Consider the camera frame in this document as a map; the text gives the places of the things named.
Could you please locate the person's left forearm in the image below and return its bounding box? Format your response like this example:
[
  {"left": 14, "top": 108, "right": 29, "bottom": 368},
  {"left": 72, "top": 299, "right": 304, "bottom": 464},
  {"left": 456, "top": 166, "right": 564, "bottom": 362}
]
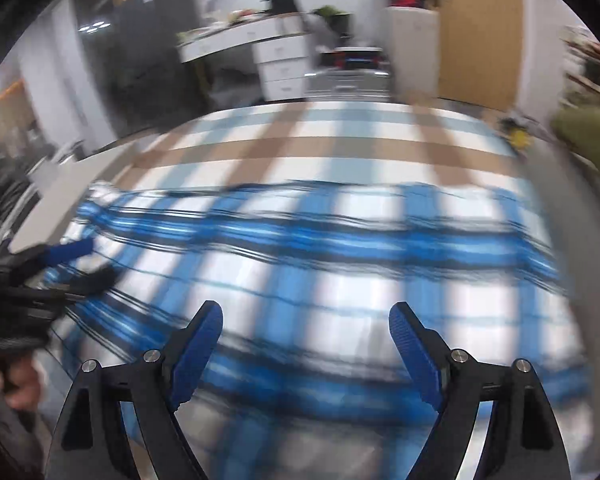
[{"left": 0, "top": 400, "right": 48, "bottom": 480}]

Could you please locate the black box blue label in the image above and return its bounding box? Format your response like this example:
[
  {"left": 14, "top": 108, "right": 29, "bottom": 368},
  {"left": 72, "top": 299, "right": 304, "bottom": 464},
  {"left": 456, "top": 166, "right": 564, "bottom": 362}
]
[{"left": 317, "top": 45, "right": 388, "bottom": 71}]

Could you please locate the wooden shoe rack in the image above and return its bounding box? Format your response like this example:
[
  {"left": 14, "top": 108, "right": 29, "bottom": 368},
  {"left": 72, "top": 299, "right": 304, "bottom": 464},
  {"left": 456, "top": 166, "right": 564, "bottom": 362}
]
[{"left": 560, "top": 25, "right": 600, "bottom": 111}]

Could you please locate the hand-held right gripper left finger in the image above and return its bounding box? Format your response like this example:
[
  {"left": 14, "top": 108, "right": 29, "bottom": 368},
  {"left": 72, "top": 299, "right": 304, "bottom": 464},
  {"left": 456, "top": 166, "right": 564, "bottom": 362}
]
[{"left": 44, "top": 299, "right": 225, "bottom": 480}]

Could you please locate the green pillow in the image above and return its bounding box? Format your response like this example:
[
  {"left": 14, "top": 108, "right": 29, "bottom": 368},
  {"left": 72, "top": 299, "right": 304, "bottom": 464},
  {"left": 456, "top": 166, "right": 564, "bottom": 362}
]
[{"left": 550, "top": 105, "right": 600, "bottom": 186}]

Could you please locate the blue plaid shirt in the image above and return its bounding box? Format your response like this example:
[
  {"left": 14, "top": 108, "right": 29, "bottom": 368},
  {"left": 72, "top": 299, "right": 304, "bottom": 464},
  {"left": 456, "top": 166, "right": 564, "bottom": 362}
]
[{"left": 45, "top": 180, "right": 596, "bottom": 480}]

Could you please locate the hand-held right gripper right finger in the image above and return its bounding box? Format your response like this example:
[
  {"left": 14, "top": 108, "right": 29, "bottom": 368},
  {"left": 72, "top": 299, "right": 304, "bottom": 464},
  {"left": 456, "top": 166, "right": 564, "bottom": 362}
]
[{"left": 388, "top": 301, "right": 574, "bottom": 480}]

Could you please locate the white cabinet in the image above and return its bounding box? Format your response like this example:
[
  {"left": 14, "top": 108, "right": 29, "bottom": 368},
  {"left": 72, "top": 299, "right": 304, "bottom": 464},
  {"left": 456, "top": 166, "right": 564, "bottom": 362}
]
[{"left": 385, "top": 5, "right": 443, "bottom": 101}]

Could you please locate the checkered bed blanket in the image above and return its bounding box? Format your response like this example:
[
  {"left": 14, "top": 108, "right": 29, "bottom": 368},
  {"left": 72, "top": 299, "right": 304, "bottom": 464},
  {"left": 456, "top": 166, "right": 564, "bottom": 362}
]
[{"left": 55, "top": 100, "right": 551, "bottom": 221}]

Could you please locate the silver suitcase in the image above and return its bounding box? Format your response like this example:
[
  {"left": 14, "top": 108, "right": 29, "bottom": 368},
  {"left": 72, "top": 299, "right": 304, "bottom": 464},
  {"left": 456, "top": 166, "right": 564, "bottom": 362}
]
[{"left": 305, "top": 67, "right": 396, "bottom": 103}]

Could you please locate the white drawer unit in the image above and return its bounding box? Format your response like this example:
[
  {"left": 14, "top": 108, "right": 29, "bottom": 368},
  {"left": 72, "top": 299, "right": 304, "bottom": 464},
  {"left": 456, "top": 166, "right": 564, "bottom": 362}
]
[{"left": 252, "top": 35, "right": 313, "bottom": 103}]

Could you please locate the white desk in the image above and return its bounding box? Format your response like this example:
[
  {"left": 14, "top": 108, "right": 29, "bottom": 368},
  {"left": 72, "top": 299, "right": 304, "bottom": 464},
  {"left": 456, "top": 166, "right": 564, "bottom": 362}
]
[{"left": 177, "top": 10, "right": 313, "bottom": 101}]

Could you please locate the person's left hand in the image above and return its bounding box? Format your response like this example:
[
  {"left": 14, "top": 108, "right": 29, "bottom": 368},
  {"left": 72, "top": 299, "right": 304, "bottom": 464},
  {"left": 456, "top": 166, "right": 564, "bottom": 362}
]
[{"left": 0, "top": 355, "right": 45, "bottom": 413}]

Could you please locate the dark grey wardrobe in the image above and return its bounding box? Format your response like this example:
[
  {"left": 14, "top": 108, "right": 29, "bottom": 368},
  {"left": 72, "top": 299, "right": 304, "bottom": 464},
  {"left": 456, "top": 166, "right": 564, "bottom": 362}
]
[{"left": 77, "top": 0, "right": 206, "bottom": 136}]

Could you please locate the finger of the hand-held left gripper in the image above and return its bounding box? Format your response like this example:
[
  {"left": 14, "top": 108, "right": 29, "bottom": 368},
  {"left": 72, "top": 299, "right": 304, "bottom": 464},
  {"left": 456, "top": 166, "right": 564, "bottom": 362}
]
[
  {"left": 37, "top": 236, "right": 96, "bottom": 270},
  {"left": 55, "top": 265, "right": 119, "bottom": 300}
]

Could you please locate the wooden door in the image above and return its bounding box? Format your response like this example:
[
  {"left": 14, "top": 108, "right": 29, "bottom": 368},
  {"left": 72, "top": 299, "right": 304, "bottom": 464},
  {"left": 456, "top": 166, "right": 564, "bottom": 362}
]
[{"left": 432, "top": 0, "right": 526, "bottom": 108}]

